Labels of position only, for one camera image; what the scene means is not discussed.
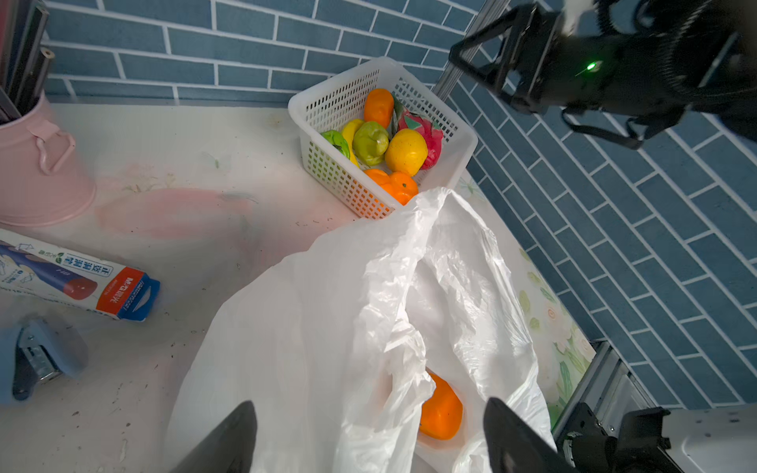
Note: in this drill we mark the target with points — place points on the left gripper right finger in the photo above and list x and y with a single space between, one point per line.
513 446

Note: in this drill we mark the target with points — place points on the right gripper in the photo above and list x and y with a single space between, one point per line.
536 67

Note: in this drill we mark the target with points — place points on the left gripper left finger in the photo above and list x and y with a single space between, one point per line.
227 448

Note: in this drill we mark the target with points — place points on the orange persimmon toy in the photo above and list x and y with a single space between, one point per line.
379 176
442 413

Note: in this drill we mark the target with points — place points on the pink dragon fruit toy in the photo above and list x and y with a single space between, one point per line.
405 117

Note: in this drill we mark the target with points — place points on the yellow mango toy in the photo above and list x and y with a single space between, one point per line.
407 152

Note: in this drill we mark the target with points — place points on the green pear toy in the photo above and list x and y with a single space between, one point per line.
371 143

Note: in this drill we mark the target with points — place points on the white plastic bag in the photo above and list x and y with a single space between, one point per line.
333 346

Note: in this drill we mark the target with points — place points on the round orange toy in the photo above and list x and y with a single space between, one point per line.
400 186

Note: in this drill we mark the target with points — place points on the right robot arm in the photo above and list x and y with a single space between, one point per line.
707 59

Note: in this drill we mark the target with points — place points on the yellow toy banana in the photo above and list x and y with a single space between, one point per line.
348 132

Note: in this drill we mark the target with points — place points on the white plastic basket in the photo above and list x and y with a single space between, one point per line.
340 99

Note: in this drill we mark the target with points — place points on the small blue clip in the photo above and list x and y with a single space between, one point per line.
37 350

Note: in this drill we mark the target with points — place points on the pink pencil cup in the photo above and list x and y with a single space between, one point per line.
43 181

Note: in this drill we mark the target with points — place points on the coloured pencils bunch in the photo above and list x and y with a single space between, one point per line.
25 63

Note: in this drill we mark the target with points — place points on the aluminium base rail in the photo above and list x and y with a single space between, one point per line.
612 425

